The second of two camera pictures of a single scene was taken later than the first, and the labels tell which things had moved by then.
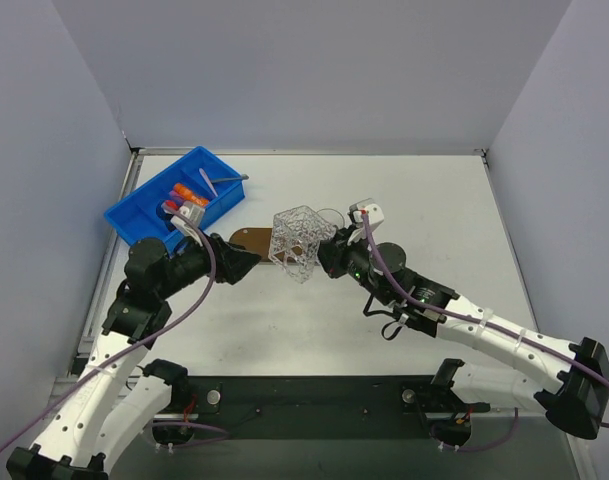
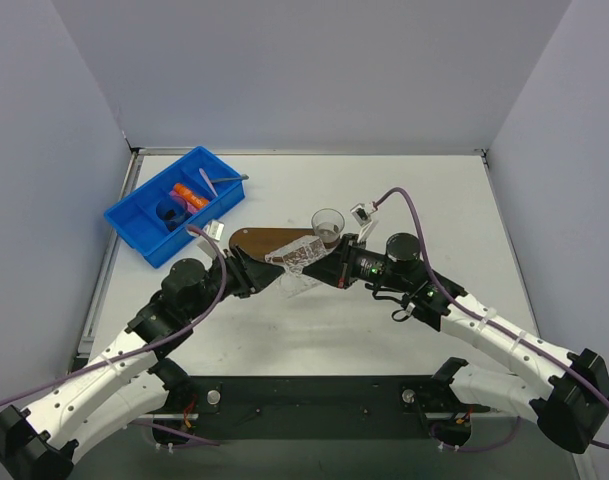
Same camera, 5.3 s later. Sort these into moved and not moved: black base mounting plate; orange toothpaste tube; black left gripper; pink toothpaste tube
Moved: black left gripper; pink toothpaste tube
Not moved: black base mounting plate; orange toothpaste tube
